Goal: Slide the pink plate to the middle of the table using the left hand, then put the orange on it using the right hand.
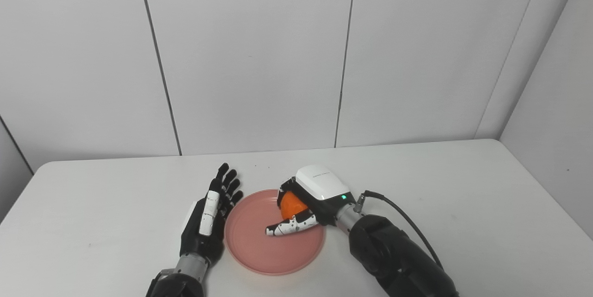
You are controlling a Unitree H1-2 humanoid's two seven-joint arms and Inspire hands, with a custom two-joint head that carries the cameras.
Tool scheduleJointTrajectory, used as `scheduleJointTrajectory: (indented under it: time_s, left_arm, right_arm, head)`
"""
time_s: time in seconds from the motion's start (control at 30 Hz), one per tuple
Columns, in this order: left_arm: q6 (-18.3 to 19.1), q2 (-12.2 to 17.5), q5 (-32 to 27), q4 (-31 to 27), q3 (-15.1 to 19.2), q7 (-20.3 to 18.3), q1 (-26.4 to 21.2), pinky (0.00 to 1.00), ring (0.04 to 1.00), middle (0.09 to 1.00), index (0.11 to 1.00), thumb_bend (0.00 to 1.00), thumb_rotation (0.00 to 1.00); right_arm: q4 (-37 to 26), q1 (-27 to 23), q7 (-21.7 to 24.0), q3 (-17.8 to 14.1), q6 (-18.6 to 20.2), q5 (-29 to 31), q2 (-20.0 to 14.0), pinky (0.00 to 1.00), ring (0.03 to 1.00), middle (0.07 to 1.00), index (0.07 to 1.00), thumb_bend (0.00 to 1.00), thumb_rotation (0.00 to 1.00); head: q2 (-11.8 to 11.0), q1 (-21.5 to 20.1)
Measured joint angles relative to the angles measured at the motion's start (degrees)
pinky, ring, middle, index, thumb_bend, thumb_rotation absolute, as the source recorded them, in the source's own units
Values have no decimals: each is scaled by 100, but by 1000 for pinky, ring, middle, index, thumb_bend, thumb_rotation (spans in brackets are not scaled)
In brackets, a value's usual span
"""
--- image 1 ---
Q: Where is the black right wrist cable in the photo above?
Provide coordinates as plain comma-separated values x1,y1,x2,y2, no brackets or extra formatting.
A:
361,190,444,271

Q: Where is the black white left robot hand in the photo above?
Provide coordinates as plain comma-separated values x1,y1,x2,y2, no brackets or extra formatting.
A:
180,163,244,267

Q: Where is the orange fruit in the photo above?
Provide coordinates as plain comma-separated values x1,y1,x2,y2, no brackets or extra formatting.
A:
280,191,310,220

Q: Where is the pink round plate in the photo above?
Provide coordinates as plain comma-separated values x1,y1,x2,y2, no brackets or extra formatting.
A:
224,189,326,276

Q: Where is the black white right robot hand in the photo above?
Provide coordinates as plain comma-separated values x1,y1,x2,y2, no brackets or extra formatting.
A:
265,164,356,237

